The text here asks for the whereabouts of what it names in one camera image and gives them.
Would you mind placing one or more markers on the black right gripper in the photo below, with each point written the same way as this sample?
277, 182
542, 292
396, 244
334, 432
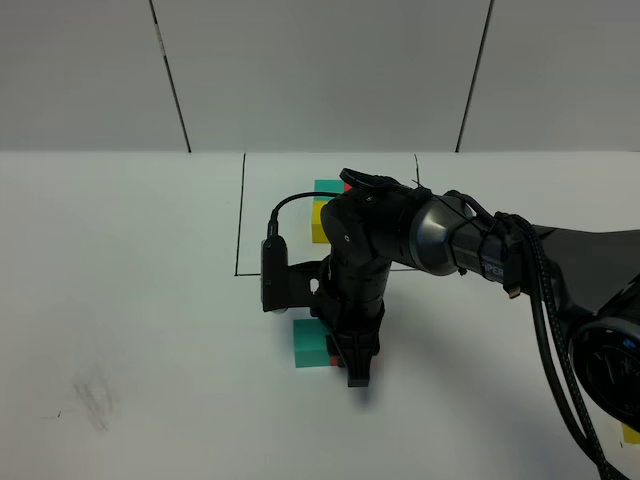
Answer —
350, 302

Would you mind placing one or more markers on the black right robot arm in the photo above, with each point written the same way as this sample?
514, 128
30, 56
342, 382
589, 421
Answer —
583, 286

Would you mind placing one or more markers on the yellow template block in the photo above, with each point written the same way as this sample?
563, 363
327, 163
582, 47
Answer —
318, 234

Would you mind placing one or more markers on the green template block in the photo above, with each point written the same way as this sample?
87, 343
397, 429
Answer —
329, 185

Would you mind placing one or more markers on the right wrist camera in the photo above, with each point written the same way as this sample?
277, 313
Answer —
274, 274

